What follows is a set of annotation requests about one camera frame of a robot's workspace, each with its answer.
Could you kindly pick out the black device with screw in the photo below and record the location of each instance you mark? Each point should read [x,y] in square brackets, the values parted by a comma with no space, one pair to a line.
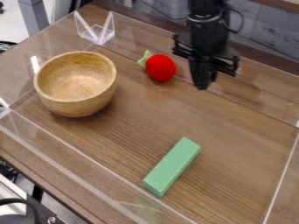
[46,216]

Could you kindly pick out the green rectangular block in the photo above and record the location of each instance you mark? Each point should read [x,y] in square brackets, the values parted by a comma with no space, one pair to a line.
[169,168]

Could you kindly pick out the grey table leg post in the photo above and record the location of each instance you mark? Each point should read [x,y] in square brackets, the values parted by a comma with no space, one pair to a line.
[33,15]

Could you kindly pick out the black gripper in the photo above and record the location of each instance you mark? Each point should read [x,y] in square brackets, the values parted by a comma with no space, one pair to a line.
[203,45]

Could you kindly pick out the red plush fruit green leaf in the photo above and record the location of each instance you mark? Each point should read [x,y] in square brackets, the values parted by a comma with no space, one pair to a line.
[157,65]

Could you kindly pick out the light wooden bowl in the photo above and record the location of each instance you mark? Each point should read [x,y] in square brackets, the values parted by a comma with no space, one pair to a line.
[76,83]

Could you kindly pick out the clear acrylic corner bracket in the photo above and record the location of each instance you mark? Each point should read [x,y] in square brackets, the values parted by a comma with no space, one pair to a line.
[94,33]

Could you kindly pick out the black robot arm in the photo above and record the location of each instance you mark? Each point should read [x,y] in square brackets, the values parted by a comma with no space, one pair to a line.
[209,6]

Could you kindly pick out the clear acrylic front wall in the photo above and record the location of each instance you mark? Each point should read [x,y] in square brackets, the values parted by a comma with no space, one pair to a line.
[85,186]

